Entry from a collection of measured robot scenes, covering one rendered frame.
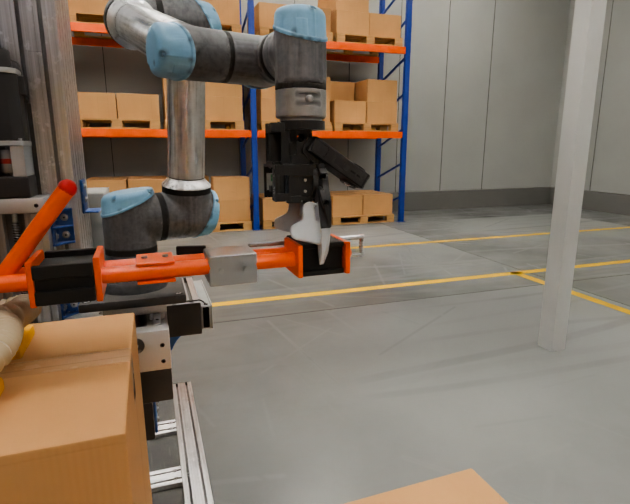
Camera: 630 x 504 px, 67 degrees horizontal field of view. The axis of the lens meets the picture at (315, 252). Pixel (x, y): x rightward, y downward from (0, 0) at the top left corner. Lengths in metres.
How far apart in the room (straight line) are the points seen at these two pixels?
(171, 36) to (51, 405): 0.49
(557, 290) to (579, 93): 1.24
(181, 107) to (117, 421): 0.74
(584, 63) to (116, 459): 3.25
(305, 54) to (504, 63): 11.24
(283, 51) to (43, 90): 0.75
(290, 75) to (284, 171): 0.13
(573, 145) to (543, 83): 9.20
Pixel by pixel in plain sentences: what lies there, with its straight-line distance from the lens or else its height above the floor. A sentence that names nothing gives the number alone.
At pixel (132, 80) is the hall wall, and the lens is 9.14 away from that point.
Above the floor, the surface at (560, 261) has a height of 0.63.
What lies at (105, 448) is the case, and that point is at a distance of 0.58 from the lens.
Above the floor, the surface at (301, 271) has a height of 1.19.
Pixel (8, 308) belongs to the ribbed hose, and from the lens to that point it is 0.75.
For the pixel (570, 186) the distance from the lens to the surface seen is 3.43.
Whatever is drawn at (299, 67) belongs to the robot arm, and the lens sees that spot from 0.71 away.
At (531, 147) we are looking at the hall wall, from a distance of 12.40.
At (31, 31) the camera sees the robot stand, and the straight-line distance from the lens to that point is 1.36.
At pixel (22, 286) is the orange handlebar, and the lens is 0.70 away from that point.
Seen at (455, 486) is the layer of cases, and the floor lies 0.54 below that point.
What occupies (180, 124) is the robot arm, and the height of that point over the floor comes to 1.41.
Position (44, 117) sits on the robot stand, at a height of 1.43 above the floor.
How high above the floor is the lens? 1.37
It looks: 13 degrees down
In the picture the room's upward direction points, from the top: straight up
